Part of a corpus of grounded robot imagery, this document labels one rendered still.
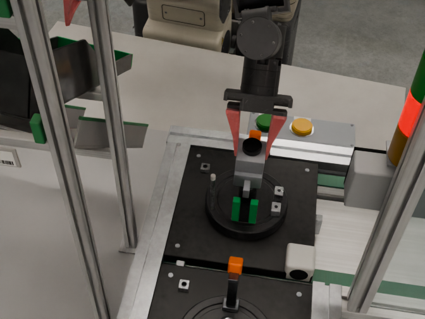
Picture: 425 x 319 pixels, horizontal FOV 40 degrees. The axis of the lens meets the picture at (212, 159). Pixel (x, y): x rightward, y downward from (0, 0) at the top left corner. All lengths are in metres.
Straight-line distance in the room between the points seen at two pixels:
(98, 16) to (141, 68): 0.71
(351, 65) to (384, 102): 1.50
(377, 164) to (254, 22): 0.25
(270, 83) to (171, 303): 0.36
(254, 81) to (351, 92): 0.58
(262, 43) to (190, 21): 0.87
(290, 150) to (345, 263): 0.24
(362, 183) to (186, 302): 0.33
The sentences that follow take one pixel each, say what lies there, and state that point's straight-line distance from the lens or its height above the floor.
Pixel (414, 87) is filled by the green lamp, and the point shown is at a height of 1.37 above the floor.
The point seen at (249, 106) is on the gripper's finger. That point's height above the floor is 1.18.
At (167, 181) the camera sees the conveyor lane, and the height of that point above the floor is 0.95.
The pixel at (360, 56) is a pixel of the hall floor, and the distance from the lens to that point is 2.99.
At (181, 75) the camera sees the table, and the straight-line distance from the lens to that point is 1.43.
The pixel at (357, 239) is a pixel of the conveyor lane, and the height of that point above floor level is 0.92.
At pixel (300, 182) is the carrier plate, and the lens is 1.06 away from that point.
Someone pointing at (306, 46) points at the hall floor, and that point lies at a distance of 2.99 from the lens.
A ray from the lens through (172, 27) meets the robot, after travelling 1.67.
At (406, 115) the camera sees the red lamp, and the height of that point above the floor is 1.33.
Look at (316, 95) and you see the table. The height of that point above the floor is 0.86.
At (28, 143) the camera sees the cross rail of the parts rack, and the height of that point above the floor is 1.31.
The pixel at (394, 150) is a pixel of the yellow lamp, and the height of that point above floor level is 1.28.
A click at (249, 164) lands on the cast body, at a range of 0.90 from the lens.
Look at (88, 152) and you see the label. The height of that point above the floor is 1.11.
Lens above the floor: 1.77
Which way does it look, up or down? 48 degrees down
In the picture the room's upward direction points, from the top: 2 degrees clockwise
